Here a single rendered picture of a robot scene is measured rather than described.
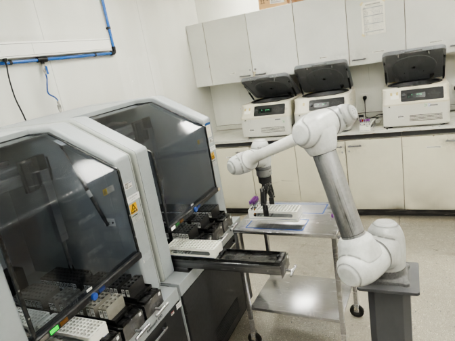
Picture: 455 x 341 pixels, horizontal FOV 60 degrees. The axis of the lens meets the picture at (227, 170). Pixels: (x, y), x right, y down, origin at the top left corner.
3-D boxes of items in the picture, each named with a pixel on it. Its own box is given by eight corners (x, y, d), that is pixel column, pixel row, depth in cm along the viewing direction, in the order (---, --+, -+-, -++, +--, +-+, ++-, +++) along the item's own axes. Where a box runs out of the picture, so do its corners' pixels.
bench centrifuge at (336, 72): (295, 135, 411) (287, 67, 392) (308, 123, 465) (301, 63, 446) (351, 131, 387) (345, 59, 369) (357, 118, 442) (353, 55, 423)
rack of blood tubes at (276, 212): (248, 220, 233) (247, 210, 231) (254, 213, 242) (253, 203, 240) (298, 222, 220) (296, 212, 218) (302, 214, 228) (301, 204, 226)
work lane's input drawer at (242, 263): (162, 269, 219) (159, 254, 217) (175, 256, 231) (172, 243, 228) (291, 280, 188) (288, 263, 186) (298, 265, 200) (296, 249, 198)
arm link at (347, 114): (325, 110, 187) (307, 116, 179) (355, 94, 173) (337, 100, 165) (336, 135, 187) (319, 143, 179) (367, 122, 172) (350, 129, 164)
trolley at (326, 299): (248, 345, 257) (227, 229, 234) (271, 302, 296) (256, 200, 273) (355, 366, 226) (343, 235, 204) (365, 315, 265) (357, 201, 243)
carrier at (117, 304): (122, 304, 176) (118, 293, 175) (126, 305, 175) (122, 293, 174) (105, 321, 166) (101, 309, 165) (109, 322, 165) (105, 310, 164)
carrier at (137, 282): (142, 285, 189) (139, 274, 188) (145, 285, 189) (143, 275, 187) (127, 300, 179) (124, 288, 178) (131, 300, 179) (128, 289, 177)
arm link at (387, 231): (413, 261, 183) (411, 217, 177) (393, 279, 172) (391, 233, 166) (380, 252, 195) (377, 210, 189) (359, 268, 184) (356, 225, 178)
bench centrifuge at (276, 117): (242, 139, 437) (233, 80, 420) (262, 126, 490) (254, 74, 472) (291, 136, 412) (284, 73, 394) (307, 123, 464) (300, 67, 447)
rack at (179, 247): (167, 257, 217) (165, 247, 216) (177, 248, 226) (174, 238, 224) (216, 260, 205) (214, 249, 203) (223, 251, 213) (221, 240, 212)
